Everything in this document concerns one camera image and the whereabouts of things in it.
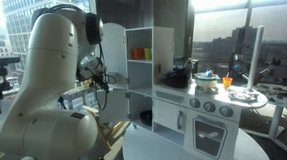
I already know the black base cable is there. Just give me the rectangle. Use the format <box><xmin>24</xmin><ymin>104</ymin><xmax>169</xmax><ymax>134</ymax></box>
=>
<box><xmin>57</xmin><ymin>96</ymin><xmax>69</xmax><ymax>110</ymax></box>

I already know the white toy kitchen cabinet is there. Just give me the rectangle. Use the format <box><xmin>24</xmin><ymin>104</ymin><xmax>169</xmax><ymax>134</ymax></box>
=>
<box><xmin>117</xmin><ymin>24</ymin><xmax>274</xmax><ymax>160</ymax></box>

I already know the white narrow cabinet door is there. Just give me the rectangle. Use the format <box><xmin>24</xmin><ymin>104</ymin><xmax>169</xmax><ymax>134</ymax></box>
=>
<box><xmin>97</xmin><ymin>86</ymin><xmax>132</xmax><ymax>126</ymax></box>

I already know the wooden folding chair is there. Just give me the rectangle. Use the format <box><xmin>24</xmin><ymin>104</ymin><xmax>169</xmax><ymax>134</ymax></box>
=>
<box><xmin>78</xmin><ymin>105</ymin><xmax>130</xmax><ymax>147</ymax></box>

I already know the black toy pot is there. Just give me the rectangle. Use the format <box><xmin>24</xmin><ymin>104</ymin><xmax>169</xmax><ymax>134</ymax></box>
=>
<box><xmin>163</xmin><ymin>64</ymin><xmax>192</xmax><ymax>90</ymax></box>

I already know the silver toy faucet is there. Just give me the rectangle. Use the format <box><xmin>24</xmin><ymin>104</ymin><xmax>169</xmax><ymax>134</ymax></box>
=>
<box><xmin>183</xmin><ymin>57</ymin><xmax>195</xmax><ymax>74</ymax></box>

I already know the white side table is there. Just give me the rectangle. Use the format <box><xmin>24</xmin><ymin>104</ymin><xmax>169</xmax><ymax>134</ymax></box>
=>
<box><xmin>242</xmin><ymin>81</ymin><xmax>287</xmax><ymax>157</ymax></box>

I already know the white oven door with window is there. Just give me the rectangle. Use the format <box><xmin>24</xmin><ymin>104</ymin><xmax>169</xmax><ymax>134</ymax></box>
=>
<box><xmin>190</xmin><ymin>114</ymin><xmax>230</xmax><ymax>160</ymax></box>

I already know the black bowl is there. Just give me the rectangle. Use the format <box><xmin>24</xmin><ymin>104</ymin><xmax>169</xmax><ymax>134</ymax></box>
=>
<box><xmin>139</xmin><ymin>109</ymin><xmax>155</xmax><ymax>127</ymax></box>

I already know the gray round plate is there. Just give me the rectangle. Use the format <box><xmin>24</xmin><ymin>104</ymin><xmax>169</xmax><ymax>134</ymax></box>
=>
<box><xmin>226</xmin><ymin>88</ymin><xmax>260</xmax><ymax>102</ymax></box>

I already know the white green-rimmed bowl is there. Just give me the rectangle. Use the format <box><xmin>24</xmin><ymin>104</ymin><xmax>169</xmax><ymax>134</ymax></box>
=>
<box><xmin>192</xmin><ymin>71</ymin><xmax>221</xmax><ymax>90</ymax></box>

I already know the blue toy food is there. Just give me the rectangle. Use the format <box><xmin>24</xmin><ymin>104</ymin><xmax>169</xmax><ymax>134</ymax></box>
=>
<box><xmin>202</xmin><ymin>69</ymin><xmax>216</xmax><ymax>79</ymax></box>

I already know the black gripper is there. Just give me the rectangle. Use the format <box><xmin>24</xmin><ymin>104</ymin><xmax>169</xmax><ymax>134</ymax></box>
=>
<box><xmin>90</xmin><ymin>71</ymin><xmax>112</xmax><ymax>93</ymax></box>

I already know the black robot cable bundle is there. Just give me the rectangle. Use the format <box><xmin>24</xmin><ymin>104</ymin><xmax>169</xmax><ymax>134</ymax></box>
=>
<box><xmin>93</xmin><ymin>41</ymin><xmax>120</xmax><ymax>112</ymax></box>

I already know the orange toy cup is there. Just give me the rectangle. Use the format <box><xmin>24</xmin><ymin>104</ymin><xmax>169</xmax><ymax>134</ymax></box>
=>
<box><xmin>132</xmin><ymin>47</ymin><xmax>144</xmax><ymax>61</ymax></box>

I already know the gray oven knob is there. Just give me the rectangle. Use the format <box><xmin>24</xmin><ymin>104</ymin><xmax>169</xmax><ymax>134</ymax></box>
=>
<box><xmin>203</xmin><ymin>101</ymin><xmax>217</xmax><ymax>113</ymax></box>
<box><xmin>218</xmin><ymin>104</ymin><xmax>235</xmax><ymax>119</ymax></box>
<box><xmin>188</xmin><ymin>97</ymin><xmax>201</xmax><ymax>109</ymax></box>

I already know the small orange cup with straw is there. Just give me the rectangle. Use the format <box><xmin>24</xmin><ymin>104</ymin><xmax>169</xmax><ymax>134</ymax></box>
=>
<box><xmin>221</xmin><ymin>72</ymin><xmax>234</xmax><ymax>90</ymax></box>

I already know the white wide cabinet door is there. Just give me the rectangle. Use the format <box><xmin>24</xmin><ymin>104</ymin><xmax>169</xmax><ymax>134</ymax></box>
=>
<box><xmin>150</xmin><ymin>99</ymin><xmax>187</xmax><ymax>134</ymax></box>

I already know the white vertical pole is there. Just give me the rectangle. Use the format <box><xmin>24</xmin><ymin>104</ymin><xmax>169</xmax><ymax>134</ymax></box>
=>
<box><xmin>247</xmin><ymin>25</ymin><xmax>265</xmax><ymax>91</ymax></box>

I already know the yellow-green toy cup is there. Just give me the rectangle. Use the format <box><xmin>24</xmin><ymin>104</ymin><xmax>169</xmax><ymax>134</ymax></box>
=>
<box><xmin>142</xmin><ymin>47</ymin><xmax>152</xmax><ymax>60</ymax></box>

